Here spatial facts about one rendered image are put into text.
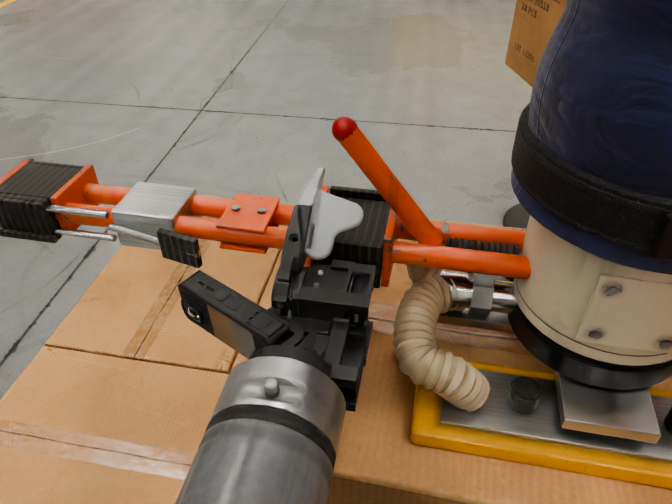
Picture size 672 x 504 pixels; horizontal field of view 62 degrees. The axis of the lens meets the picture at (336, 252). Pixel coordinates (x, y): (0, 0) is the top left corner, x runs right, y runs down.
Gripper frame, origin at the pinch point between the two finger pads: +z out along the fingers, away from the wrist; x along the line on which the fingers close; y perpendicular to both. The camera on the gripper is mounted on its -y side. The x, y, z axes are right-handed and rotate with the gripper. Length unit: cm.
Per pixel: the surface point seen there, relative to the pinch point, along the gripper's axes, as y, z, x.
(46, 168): -31.4, 3.1, 2.2
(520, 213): 52, 166, -104
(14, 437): -55, 1, -53
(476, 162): 35, 213, -107
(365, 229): 5.2, -1.2, 1.7
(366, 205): 4.7, 3.0, 1.7
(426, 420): 13.0, -12.9, -11.0
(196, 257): -10.6, -5.9, -0.4
